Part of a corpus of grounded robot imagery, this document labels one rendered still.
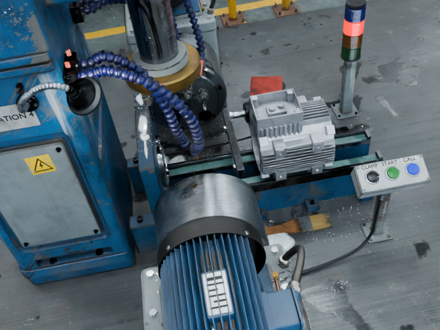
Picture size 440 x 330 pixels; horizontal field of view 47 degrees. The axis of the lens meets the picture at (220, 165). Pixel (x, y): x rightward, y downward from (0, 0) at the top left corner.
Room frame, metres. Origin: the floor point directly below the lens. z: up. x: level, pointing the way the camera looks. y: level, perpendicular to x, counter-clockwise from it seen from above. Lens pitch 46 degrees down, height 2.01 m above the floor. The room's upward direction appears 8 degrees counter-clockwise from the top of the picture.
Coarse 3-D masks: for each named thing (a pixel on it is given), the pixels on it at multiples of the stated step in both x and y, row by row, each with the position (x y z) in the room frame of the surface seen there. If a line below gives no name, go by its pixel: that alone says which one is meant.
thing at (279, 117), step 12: (252, 96) 1.06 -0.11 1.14; (264, 96) 1.06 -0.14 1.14; (276, 96) 1.07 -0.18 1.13; (288, 96) 1.05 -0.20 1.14; (252, 108) 1.02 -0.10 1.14; (264, 108) 1.04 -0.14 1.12; (276, 108) 1.02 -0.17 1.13; (288, 108) 1.03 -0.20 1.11; (300, 108) 0.99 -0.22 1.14; (252, 120) 1.04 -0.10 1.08; (264, 120) 0.97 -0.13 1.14; (276, 120) 0.97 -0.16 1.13; (288, 120) 0.97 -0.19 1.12; (300, 120) 0.97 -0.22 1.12; (264, 132) 0.97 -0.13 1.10; (276, 132) 0.97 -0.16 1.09; (288, 132) 0.97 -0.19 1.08; (300, 132) 0.97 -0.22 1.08
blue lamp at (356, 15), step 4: (348, 8) 1.32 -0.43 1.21; (364, 8) 1.31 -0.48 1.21; (344, 12) 1.34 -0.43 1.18; (348, 12) 1.32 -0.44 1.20; (352, 12) 1.31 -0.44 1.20; (356, 12) 1.31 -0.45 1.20; (360, 12) 1.31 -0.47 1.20; (364, 12) 1.32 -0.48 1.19; (344, 16) 1.34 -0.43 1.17; (348, 16) 1.32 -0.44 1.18; (352, 16) 1.31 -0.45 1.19; (356, 16) 1.31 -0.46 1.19; (360, 16) 1.31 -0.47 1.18; (364, 16) 1.32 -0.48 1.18; (348, 20) 1.32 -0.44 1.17; (352, 20) 1.31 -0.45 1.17; (356, 20) 1.31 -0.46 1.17; (360, 20) 1.31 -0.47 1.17
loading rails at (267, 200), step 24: (336, 144) 1.06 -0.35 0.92; (360, 144) 1.06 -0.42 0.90; (168, 168) 1.06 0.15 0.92; (192, 168) 1.05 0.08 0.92; (216, 168) 1.04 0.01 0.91; (336, 168) 0.96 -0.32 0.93; (264, 192) 0.94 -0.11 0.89; (288, 192) 0.95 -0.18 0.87; (312, 192) 0.95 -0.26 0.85; (336, 192) 0.96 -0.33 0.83; (264, 216) 0.91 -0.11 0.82
